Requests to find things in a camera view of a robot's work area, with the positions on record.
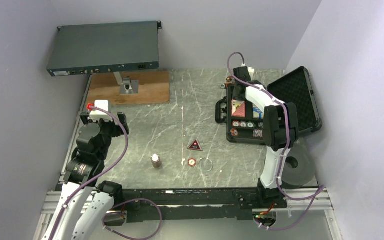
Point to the red black triangle button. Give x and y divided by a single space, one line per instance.
195 145

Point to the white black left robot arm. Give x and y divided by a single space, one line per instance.
82 203

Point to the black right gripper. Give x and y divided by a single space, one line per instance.
234 96

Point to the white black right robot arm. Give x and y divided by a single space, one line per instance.
280 125

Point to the brown wooden board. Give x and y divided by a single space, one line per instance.
148 87

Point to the black aluminium mounting rail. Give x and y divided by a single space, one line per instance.
239 203

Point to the dark green rack unit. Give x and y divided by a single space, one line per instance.
105 48

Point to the red playing card deck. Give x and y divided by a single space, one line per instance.
238 108

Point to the clear round plastic disc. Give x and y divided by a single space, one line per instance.
205 165

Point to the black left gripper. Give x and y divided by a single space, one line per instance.
116 130

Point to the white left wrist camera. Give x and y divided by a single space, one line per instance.
99 108

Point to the blue playing card deck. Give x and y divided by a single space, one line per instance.
257 113

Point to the single red poker chip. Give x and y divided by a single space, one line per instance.
192 162

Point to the poker chips row in case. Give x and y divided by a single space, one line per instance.
246 129

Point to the black poker set case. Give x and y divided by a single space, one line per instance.
295 87

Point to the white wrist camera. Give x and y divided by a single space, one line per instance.
249 72
99 108

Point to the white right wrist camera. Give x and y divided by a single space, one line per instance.
249 72

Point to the silver metal stand bracket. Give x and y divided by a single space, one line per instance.
127 85

